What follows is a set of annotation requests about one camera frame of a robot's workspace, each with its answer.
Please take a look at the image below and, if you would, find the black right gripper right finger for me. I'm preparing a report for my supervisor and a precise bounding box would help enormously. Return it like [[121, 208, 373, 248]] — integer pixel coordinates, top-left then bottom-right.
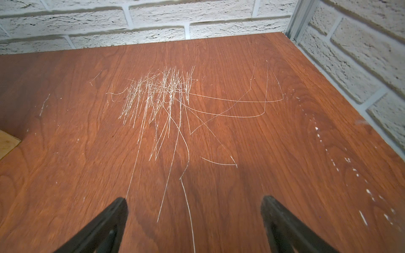
[[261, 196, 337, 253]]

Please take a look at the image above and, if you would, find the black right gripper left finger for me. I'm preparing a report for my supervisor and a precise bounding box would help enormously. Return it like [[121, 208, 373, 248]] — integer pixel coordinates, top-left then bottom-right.
[[56, 197, 128, 253]]

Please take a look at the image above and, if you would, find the right aluminium corner post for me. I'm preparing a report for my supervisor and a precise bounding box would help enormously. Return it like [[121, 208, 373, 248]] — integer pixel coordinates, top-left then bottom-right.
[[284, 0, 320, 45]]

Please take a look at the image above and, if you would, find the light wooden shelf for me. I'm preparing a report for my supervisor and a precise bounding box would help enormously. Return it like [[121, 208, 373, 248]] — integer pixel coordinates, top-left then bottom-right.
[[0, 130, 21, 159]]

